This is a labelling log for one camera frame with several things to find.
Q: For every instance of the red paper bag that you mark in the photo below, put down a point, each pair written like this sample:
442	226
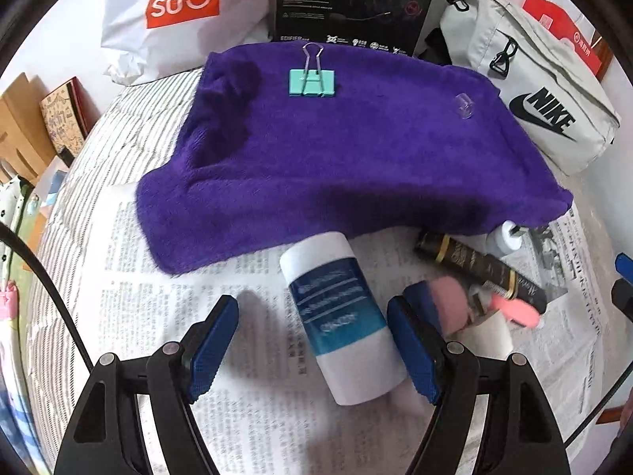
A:
568	24

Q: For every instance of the white plastic bag orange logo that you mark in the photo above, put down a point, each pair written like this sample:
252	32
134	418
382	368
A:
133	49

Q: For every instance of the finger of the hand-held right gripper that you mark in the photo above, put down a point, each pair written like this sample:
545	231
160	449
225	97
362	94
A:
625	264
624	294

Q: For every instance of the pink utility knife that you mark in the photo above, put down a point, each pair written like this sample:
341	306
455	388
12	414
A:
519	311

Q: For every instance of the striped bedsheet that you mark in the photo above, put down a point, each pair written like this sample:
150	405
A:
123	148

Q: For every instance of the brown cardboard sheets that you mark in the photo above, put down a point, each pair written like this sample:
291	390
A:
20	123

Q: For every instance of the wooden frame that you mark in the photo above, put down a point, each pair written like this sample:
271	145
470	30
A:
604	57

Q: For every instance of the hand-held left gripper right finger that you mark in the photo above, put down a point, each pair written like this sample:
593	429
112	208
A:
415	346

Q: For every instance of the pink and blue eraser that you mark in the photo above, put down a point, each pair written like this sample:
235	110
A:
447	302

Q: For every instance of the newspaper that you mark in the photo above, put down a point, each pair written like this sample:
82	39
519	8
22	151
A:
198	267

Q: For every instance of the grey waist bag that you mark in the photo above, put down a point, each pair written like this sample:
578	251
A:
544	59

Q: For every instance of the black and gold lighter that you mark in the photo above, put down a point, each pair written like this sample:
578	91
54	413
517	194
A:
465	260

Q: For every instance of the dark cloth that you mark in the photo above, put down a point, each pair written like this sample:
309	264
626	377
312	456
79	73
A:
432	47

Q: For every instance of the pale blue box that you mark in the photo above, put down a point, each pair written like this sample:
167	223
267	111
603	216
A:
52	193

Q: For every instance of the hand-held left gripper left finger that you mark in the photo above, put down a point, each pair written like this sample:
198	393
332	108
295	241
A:
217	341

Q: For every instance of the purple towel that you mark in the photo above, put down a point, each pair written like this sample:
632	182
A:
346	158

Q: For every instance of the green binder clip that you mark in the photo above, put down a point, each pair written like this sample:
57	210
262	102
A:
311	83

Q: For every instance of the brown illustrated book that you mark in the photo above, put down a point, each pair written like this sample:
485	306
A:
64	114

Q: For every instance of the black product box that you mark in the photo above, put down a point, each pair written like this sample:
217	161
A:
321	10

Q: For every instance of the clear plastic cap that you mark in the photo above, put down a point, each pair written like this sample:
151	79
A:
464	106

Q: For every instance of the colourful printed cloth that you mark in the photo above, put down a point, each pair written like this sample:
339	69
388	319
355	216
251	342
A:
15	316

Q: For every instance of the white bottle with blue label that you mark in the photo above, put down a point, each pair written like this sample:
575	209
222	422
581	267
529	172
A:
336	307

